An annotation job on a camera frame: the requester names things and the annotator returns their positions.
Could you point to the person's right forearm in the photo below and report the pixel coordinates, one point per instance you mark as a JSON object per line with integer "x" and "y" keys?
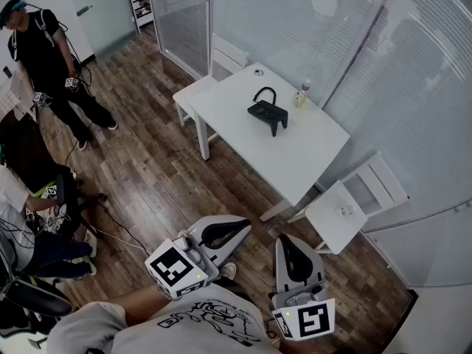
{"x": 302, "y": 348}

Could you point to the black device with cable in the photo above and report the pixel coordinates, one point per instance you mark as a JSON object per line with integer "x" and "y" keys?
{"x": 266, "y": 111}

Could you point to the white shelf unit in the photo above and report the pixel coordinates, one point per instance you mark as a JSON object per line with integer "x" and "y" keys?
{"x": 142, "y": 2}

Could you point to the dark brown table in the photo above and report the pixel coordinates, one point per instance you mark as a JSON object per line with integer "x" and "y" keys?
{"x": 26, "y": 149}

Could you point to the small white object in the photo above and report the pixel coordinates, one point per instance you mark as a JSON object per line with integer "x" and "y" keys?
{"x": 343, "y": 210}

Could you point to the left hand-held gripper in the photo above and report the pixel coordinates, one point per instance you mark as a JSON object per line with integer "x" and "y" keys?
{"x": 173, "y": 266}

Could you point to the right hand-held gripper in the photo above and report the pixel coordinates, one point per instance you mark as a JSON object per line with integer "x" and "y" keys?
{"x": 311, "y": 317}

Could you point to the white table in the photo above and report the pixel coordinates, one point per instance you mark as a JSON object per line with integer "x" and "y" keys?
{"x": 295, "y": 149}

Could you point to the clear plastic drink bottle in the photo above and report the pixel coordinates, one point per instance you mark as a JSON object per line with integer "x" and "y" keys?
{"x": 299, "y": 98}

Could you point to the white wooden chair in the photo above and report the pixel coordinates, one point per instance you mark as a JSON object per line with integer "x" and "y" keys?
{"x": 188, "y": 94}
{"x": 335, "y": 223}

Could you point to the grey printed t-shirt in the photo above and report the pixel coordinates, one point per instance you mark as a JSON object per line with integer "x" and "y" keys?
{"x": 191, "y": 326}

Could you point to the person's left forearm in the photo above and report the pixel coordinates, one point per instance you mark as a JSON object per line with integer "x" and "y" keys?
{"x": 144, "y": 306}

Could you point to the person's white shoe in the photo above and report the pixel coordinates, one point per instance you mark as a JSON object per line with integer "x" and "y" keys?
{"x": 228, "y": 270}

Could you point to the black swivel chair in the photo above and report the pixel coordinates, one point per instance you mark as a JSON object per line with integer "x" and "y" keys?
{"x": 68, "y": 197}

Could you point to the person's black trousers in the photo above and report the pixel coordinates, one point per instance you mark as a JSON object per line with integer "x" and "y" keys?
{"x": 239, "y": 290}

